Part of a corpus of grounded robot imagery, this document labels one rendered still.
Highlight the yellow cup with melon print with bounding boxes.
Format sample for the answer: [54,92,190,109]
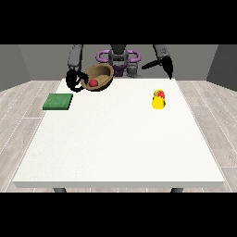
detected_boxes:
[151,89,167,110]

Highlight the grey robot trunk purple rings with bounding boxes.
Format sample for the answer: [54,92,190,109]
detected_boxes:
[95,44,143,79]

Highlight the brown wooden bowl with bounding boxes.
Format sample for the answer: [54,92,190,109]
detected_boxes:
[81,63,115,92]

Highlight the green square pad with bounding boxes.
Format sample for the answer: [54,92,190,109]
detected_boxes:
[42,93,74,111]

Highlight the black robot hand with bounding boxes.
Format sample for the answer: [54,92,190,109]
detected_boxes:
[141,56,174,81]
[66,69,90,94]

